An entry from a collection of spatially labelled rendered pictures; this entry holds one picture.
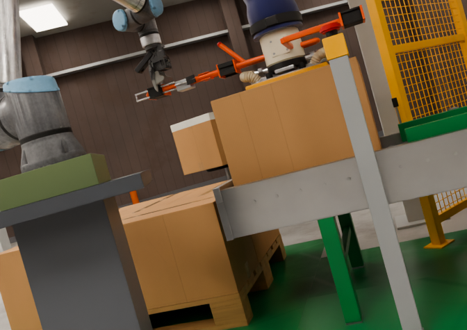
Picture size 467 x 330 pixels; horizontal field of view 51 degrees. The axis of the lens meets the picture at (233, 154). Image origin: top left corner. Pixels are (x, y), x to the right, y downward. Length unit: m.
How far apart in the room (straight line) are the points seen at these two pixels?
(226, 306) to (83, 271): 0.90
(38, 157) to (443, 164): 1.29
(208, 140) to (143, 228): 1.54
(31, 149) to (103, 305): 0.48
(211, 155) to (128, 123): 7.13
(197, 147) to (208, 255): 1.69
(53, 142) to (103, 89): 9.35
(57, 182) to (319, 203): 0.92
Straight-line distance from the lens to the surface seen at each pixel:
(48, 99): 1.51
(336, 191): 1.81
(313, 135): 1.93
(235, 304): 2.17
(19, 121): 1.52
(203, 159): 3.69
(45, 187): 1.42
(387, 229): 1.65
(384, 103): 3.07
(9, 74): 1.72
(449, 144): 1.80
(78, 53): 11.03
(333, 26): 1.62
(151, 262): 2.24
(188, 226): 2.13
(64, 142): 1.49
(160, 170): 10.62
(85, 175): 1.40
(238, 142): 1.99
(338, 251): 1.86
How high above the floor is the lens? 0.76
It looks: 1 degrees down
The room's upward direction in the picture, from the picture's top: 16 degrees counter-clockwise
